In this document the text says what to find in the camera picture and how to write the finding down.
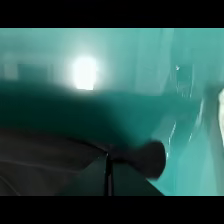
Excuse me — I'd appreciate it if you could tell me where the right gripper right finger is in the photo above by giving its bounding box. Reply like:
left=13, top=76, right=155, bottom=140
left=110, top=158, right=165, bottom=197

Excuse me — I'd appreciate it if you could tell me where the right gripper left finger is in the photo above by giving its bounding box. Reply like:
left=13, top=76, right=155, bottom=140
left=55, top=153, right=109, bottom=197

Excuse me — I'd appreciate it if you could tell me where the black garment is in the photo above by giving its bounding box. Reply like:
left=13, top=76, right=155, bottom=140
left=0, top=127, right=167, bottom=197

